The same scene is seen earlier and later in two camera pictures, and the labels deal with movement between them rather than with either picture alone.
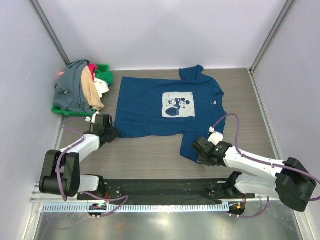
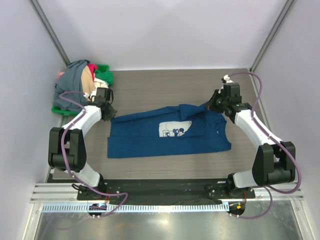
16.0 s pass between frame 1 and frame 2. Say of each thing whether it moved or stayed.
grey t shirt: stayed
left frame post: stayed
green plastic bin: stayed
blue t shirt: moved
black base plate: stayed
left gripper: moved
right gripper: moved
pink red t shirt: stayed
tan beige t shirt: stayed
